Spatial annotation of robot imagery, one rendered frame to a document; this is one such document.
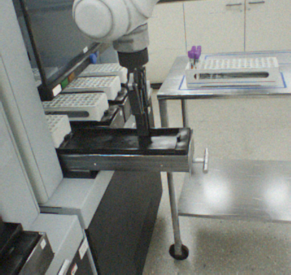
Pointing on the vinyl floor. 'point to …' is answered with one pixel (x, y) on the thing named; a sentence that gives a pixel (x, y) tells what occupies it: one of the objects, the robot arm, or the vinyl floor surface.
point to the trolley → (283, 178)
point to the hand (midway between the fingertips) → (142, 121)
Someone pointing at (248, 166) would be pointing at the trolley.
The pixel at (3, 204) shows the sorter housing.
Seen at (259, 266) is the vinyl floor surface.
